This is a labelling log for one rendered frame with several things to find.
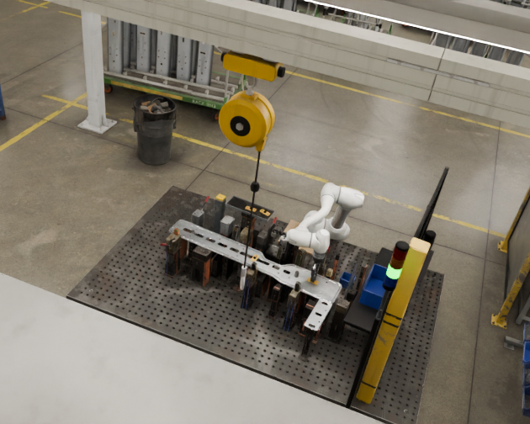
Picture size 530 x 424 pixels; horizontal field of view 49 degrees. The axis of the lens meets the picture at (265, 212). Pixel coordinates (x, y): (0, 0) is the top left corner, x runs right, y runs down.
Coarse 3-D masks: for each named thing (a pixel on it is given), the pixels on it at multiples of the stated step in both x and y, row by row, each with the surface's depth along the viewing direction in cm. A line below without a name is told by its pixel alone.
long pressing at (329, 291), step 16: (176, 224) 454; (192, 224) 456; (192, 240) 441; (224, 240) 446; (224, 256) 433; (240, 256) 433; (272, 272) 423; (304, 272) 428; (304, 288) 414; (320, 288) 416; (336, 288) 418
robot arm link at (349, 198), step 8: (344, 192) 433; (352, 192) 434; (360, 192) 439; (344, 200) 434; (352, 200) 433; (360, 200) 434; (344, 208) 442; (352, 208) 439; (336, 216) 466; (344, 216) 459; (328, 224) 484; (336, 224) 474; (344, 224) 484; (336, 232) 482; (344, 232) 488
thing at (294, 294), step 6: (294, 294) 401; (288, 300) 404; (294, 300) 402; (288, 306) 407; (294, 306) 408; (288, 312) 410; (294, 312) 418; (288, 318) 415; (288, 324) 417; (294, 324) 426; (288, 330) 418
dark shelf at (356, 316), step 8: (384, 248) 456; (384, 256) 448; (384, 264) 440; (368, 272) 432; (360, 288) 417; (360, 296) 410; (352, 304) 403; (360, 304) 404; (352, 312) 396; (360, 312) 397; (368, 312) 398; (376, 312) 399; (344, 320) 390; (352, 320) 391; (360, 320) 392; (368, 320) 393; (360, 328) 387; (368, 328) 386
